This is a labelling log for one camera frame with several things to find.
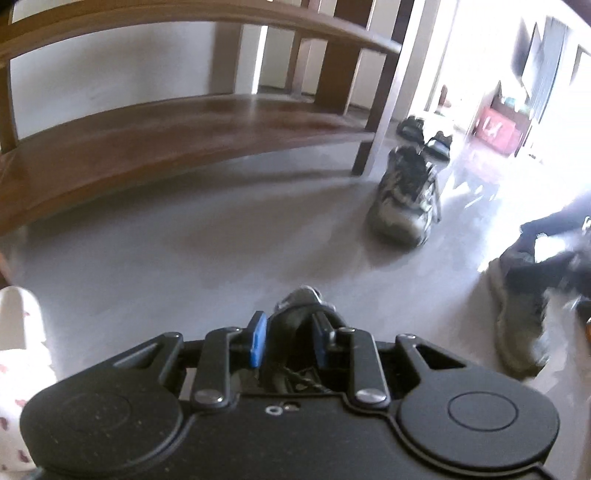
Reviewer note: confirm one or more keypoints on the grey sneaker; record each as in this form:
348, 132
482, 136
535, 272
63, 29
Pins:
300, 300
517, 314
401, 203

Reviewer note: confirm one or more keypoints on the red box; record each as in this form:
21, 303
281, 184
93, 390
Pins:
496, 128

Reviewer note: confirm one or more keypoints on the white slipper with red hearts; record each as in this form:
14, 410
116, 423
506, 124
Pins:
21, 369

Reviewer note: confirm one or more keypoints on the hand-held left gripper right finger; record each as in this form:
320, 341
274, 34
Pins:
322, 344

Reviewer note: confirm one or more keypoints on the wooden shoe rack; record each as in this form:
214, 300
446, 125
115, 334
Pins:
184, 124

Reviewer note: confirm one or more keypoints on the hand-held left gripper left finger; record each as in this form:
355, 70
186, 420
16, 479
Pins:
257, 339

